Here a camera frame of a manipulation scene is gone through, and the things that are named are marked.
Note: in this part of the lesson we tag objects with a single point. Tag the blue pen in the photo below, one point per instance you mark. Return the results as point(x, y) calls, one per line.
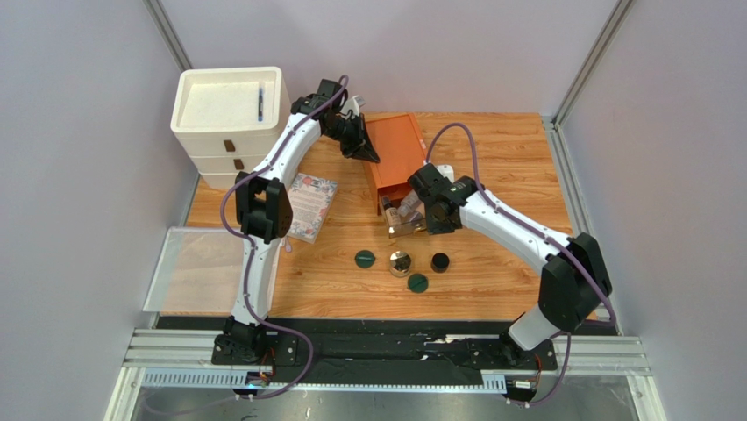
point(260, 106)

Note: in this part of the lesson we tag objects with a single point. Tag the clear orange drawer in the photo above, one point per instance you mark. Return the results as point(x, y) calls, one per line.
point(414, 222)

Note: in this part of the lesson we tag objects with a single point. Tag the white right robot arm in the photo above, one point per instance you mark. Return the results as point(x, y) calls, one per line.
point(574, 279)

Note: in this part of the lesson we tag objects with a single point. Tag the dark green round lid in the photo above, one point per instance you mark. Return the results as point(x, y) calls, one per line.
point(364, 259)

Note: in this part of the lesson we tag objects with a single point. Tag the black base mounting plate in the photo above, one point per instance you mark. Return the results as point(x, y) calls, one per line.
point(279, 349)

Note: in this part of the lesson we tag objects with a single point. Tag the clear plastic bottle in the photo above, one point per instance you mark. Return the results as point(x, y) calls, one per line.
point(409, 204)

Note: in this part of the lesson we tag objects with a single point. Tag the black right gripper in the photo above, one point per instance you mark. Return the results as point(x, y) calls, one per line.
point(435, 216)

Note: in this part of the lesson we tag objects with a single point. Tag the gold mirrored jar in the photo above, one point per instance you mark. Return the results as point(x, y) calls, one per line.
point(400, 264)

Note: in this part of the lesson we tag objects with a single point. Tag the floral patterned booklet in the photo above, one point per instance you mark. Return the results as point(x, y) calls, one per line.
point(310, 199)

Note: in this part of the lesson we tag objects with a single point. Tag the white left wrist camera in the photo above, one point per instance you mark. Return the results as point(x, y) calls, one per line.
point(352, 106)

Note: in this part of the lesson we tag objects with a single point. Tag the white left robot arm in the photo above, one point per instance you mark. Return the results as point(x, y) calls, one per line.
point(264, 212)

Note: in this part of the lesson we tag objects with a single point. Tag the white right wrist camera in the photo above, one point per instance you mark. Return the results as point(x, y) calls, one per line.
point(447, 171)

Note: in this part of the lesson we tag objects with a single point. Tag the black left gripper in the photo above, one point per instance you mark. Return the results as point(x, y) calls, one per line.
point(353, 150)

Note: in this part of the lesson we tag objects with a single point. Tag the white three-drawer cabinet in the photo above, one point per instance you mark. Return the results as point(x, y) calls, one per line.
point(215, 119)

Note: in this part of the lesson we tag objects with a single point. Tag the clear plastic sheet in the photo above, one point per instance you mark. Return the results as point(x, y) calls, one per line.
point(200, 271)

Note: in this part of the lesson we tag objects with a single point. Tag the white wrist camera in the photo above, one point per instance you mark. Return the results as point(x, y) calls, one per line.
point(352, 106)
point(447, 171)

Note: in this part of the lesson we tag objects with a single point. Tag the aluminium frame rail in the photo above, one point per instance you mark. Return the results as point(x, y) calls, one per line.
point(182, 358)

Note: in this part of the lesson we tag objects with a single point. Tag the orange drawer box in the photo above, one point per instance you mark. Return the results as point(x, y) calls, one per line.
point(398, 141)

